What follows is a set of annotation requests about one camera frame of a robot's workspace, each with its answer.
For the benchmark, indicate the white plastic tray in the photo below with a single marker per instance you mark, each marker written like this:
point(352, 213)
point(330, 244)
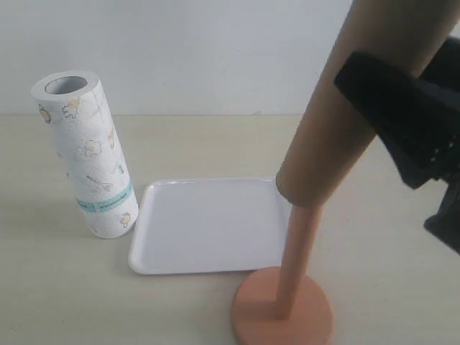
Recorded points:
point(207, 225)

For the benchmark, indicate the printed paper towel roll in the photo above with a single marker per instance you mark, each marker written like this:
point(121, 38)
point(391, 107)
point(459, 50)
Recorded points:
point(74, 107)

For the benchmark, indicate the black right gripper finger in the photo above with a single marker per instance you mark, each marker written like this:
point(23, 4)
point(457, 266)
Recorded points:
point(416, 118)

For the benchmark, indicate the brown cardboard tube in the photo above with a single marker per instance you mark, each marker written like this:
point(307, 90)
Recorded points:
point(332, 135)

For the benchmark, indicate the terracotta paper towel holder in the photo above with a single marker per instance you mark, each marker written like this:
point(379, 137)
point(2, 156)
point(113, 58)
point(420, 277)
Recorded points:
point(282, 305)

